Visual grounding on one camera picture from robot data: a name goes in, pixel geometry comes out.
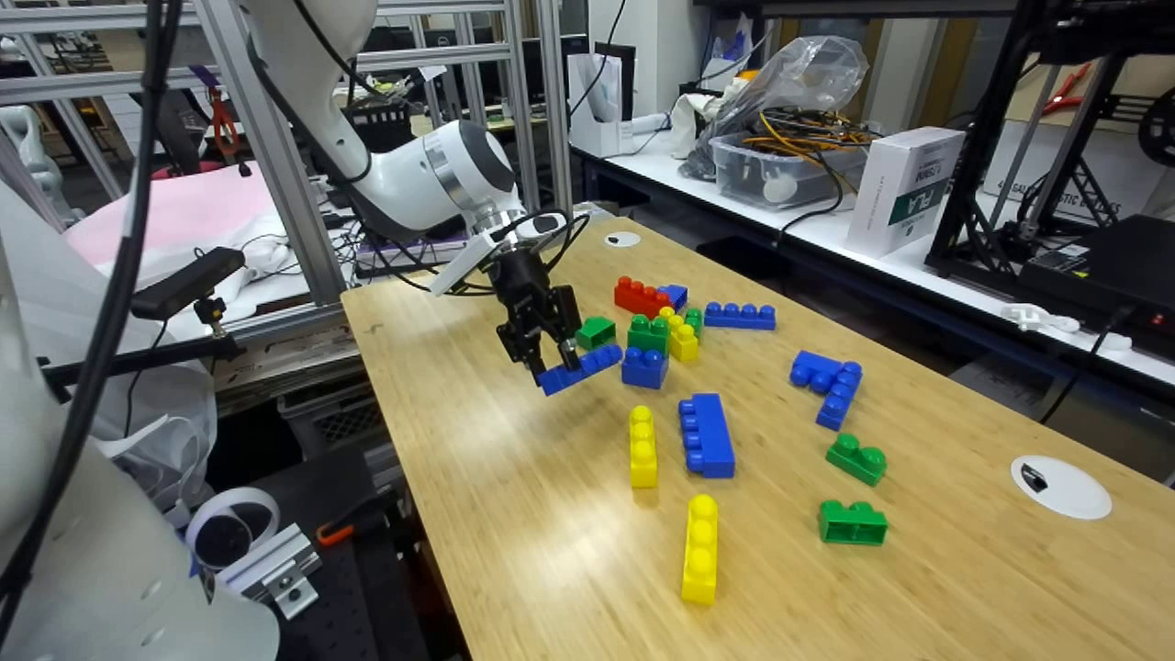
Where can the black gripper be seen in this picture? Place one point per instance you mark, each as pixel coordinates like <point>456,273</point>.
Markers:
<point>528,293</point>

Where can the blue narrow four-stud block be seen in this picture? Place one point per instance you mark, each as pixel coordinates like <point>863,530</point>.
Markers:
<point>738,317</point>
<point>588,364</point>

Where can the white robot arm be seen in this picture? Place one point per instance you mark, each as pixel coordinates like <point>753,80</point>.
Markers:
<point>416,186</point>

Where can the small green block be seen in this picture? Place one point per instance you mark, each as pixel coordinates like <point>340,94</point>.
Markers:
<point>598,333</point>
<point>697,317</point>

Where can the red building block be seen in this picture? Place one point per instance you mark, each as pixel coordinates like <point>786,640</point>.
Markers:
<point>637,296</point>

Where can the green two-stud block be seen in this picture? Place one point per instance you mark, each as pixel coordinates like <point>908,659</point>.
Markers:
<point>648,337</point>

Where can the blue two-stud block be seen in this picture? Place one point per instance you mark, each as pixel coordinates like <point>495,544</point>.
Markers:
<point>645,369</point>

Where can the small blue block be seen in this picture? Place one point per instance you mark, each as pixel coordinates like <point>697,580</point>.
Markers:
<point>677,296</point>

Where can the yellow building block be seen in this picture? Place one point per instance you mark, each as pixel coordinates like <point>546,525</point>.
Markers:
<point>681,339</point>

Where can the yellow four-stud block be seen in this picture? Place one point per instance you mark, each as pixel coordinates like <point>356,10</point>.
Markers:
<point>645,444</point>
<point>698,557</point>

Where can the blue wide eight-stud block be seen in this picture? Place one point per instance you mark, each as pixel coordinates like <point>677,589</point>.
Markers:
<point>705,433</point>

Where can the blue building block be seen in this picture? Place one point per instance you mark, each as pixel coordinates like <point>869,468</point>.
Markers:
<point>840,399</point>
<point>808,369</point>

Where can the green building block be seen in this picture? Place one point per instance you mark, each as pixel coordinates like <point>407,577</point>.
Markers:
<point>852,522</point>
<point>858,462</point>

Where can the white round table grommet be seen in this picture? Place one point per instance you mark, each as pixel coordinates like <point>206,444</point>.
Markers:
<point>610,240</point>
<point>1079,497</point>

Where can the black crate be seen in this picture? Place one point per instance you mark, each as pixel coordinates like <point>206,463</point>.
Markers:
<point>388,122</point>

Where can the clear plastic storage bin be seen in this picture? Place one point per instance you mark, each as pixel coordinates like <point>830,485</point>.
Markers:
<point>759,178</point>

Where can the clear plastic bag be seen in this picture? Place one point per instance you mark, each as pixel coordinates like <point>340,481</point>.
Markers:
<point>808,74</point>

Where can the white workbench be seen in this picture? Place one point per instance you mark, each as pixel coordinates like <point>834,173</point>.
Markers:
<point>930,278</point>

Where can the pink sheet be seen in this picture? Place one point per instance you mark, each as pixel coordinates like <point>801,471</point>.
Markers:
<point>172,223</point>

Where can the white cardboard box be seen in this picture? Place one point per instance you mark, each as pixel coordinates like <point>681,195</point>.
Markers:
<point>905,170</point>

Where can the white plastic robot cover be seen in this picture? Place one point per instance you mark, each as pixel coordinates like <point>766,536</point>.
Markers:
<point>75,573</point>

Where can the black equipment box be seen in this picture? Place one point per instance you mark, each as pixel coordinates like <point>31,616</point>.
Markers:
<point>1134,278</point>

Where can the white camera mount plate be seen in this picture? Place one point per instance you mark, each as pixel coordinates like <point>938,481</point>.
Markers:
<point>464,263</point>

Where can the aluminium frame post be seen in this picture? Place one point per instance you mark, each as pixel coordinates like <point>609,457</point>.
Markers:
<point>278,158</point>

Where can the white round device with bracket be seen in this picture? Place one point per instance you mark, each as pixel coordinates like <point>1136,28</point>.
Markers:
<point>278,563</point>

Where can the black camera on stand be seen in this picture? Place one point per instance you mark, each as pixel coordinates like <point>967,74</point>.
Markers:
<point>184,285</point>

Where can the black camera boom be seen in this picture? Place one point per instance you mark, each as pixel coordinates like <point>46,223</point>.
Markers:
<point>148,357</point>

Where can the black metal printer frame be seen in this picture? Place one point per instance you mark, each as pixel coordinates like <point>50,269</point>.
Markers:
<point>959,234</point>

